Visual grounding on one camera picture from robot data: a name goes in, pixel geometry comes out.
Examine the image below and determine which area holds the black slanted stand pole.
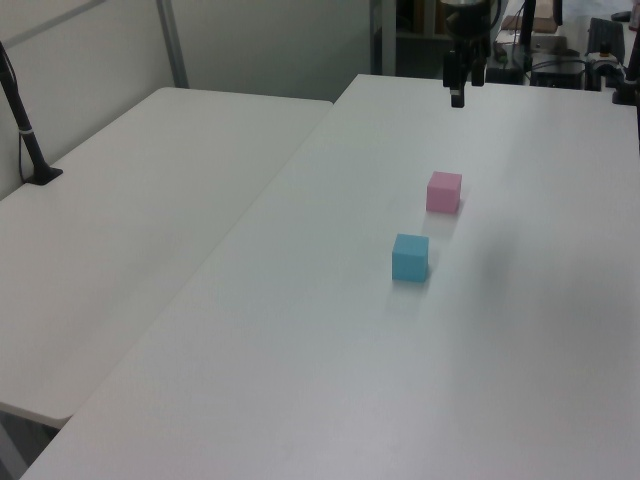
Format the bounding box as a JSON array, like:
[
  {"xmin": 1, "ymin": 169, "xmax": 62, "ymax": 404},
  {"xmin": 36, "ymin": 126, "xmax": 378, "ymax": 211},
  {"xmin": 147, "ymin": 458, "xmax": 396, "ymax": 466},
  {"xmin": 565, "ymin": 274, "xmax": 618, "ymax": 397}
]
[{"xmin": 0, "ymin": 41, "xmax": 65, "ymax": 187}]

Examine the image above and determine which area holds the brown cardboard box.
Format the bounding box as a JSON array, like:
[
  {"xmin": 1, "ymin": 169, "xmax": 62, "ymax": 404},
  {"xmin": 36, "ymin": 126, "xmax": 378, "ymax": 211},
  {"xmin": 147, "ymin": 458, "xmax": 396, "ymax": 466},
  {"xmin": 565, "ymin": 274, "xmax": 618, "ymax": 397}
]
[{"xmin": 501, "ymin": 0, "xmax": 562, "ymax": 32}]

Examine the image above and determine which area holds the blue foam cube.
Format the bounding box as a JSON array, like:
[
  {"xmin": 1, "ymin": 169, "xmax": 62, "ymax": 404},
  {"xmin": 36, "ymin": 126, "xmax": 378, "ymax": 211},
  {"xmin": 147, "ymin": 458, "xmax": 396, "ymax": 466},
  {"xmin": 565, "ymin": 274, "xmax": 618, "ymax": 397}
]
[{"xmin": 390, "ymin": 232, "xmax": 431, "ymax": 282}]

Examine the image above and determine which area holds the pink foam cube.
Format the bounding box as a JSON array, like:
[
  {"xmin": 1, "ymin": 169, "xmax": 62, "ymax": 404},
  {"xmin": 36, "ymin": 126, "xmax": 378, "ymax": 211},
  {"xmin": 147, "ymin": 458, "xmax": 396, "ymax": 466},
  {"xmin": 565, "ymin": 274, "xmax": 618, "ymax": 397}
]
[{"xmin": 425, "ymin": 170, "xmax": 463, "ymax": 215}]

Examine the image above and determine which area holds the black electronics box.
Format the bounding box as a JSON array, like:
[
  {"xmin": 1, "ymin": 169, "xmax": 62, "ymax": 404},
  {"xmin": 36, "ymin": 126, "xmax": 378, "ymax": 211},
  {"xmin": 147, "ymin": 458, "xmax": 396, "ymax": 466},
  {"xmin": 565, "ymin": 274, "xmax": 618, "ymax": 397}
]
[{"xmin": 529, "ymin": 58, "xmax": 587, "ymax": 90}]

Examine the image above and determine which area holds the dark robot gripper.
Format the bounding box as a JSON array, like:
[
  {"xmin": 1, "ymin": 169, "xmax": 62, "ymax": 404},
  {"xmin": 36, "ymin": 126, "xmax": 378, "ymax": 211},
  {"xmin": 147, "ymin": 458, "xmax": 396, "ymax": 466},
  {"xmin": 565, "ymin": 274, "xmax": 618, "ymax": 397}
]
[{"xmin": 442, "ymin": 0, "xmax": 495, "ymax": 109}]

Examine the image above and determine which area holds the grey metal partition post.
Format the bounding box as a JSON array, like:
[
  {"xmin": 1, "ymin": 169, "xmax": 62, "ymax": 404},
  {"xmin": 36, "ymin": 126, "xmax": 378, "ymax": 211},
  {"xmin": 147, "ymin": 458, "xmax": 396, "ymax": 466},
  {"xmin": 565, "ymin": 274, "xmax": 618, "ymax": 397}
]
[{"xmin": 155, "ymin": 0, "xmax": 191, "ymax": 90}]

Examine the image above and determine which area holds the black camera stand clamp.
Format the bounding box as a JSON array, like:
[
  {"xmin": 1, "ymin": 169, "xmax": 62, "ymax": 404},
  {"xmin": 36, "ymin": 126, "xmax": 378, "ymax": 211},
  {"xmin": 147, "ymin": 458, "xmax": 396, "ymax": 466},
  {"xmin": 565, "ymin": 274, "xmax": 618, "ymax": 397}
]
[{"xmin": 611, "ymin": 0, "xmax": 640, "ymax": 107}]

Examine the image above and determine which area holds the black upright pole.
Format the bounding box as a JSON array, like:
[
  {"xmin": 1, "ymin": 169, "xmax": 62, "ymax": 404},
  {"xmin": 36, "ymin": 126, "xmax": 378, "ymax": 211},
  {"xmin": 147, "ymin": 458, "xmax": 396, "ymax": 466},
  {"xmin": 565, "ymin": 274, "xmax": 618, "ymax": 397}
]
[{"xmin": 518, "ymin": 0, "xmax": 539, "ymax": 51}]

